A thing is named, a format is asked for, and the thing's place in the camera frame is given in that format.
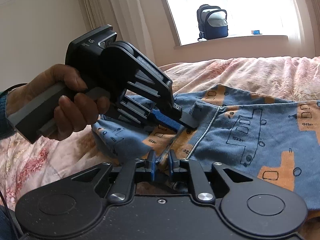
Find blue patterned pants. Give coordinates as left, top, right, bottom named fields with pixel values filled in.
left=92, top=85, right=319, bottom=211

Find dark blue sleeve forearm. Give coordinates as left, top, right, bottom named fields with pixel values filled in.
left=0, top=83, right=26, bottom=140

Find person left hand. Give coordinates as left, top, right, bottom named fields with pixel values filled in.
left=7, top=64, right=110, bottom=141

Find beige left curtain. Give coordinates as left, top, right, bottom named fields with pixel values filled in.
left=78, top=0, right=158, bottom=63

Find beige curtain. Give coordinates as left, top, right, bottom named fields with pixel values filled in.
left=78, top=0, right=158, bottom=63
left=293, top=0, right=319, bottom=58

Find pink floral bed quilt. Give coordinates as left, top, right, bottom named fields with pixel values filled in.
left=1, top=56, right=319, bottom=239

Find navy grey backpack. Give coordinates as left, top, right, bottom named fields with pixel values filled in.
left=197, top=4, right=228, bottom=41

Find small blue box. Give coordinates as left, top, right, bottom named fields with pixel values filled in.
left=251, top=30, right=262, bottom=35

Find white framed window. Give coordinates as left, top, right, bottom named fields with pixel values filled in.
left=167, top=0, right=301, bottom=48

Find beige right curtain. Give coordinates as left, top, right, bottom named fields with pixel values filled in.
left=293, top=0, right=319, bottom=58

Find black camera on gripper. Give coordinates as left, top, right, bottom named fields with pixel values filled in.
left=65, top=24, right=117, bottom=69

